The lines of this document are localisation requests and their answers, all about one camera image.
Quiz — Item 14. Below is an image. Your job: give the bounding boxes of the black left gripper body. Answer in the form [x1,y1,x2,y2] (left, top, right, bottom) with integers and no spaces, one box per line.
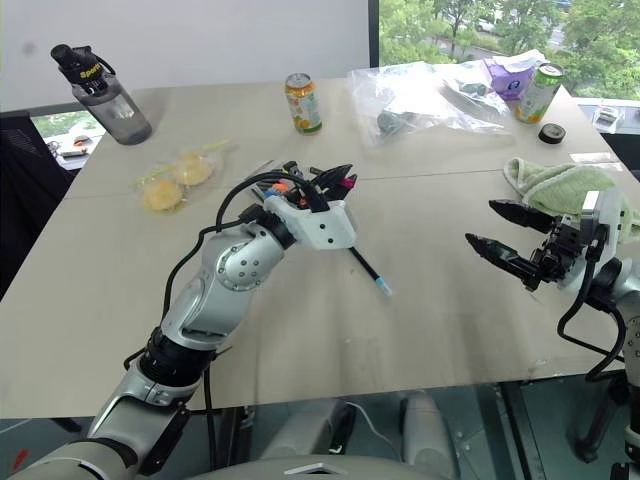
[294,172,335,202]

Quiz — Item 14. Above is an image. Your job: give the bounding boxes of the black office chair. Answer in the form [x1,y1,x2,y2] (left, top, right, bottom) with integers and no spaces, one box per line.
[0,111,77,301]

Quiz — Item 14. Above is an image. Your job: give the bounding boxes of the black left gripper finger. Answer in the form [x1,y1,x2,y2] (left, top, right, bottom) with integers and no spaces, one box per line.
[322,174,359,197]
[312,163,354,182]

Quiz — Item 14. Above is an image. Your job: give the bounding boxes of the orange drink can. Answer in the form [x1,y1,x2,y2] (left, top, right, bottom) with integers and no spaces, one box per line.
[284,72,324,136]

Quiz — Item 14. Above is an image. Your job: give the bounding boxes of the white cable under table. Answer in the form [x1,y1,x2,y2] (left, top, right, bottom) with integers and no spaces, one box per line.
[347,398,404,454]

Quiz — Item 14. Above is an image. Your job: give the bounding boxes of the black pen with blue cap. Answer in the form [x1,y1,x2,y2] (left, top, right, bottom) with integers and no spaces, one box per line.
[348,245,394,298]

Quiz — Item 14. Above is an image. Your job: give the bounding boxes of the yellow bun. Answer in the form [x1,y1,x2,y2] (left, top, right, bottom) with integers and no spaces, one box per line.
[172,153,214,187]
[142,178,184,213]

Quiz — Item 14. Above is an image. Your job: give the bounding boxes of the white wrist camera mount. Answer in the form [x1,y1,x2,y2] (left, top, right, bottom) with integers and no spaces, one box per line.
[263,195,357,251]
[557,189,635,294]

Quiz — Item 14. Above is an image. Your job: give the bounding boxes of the green drink can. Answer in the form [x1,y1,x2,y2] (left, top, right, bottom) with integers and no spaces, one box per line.
[514,62,565,125]

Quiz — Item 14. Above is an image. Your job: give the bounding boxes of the green towel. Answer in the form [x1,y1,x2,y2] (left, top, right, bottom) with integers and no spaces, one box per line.
[502,156,640,246]

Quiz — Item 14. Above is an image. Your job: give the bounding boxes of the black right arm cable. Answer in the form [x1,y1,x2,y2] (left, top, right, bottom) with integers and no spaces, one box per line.
[556,239,627,384]

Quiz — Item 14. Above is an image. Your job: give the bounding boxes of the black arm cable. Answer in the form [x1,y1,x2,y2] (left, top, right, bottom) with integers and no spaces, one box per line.
[122,171,331,480]
[556,239,627,384]

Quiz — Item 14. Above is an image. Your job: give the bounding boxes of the clear bag of buns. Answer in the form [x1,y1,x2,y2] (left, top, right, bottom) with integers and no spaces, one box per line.
[130,138,237,215]

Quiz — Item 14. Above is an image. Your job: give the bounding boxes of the black tape roll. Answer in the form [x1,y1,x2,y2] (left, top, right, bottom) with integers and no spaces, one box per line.
[538,122,567,147]

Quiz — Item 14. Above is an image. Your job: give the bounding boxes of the dark object in clear bag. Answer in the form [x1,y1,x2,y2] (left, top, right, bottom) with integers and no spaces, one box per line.
[376,109,417,137]

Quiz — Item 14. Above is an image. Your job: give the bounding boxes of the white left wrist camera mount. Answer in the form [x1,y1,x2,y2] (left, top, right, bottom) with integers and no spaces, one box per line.
[263,195,357,251]

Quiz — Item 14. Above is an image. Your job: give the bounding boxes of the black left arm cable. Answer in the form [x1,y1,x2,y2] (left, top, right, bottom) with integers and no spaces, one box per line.
[122,171,331,480]

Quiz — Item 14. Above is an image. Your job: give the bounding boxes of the grey sports water bottle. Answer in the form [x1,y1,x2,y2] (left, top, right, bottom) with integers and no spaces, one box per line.
[49,43,153,147]

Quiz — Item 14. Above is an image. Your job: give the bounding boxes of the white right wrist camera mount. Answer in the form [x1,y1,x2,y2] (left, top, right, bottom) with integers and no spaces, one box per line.
[557,189,635,294]

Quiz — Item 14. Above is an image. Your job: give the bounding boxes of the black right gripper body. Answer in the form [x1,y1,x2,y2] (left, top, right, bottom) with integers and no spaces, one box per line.
[531,214,602,288]

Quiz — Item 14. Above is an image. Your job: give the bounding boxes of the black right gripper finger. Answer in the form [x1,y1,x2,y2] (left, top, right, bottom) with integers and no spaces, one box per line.
[464,232,544,292]
[488,199,558,234]

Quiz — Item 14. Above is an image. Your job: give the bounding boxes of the purple tissue packet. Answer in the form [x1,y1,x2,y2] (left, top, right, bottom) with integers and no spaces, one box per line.
[481,48,549,102]

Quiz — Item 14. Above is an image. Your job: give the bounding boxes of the black stand leg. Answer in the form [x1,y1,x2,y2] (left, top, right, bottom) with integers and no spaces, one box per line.
[573,377,632,464]

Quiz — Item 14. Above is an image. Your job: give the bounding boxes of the clear plastic bag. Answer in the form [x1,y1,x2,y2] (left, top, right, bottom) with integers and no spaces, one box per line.
[346,61,514,149]

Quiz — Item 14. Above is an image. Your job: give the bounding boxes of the grey robot torso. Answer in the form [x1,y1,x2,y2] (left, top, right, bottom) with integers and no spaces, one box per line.
[189,450,454,480]

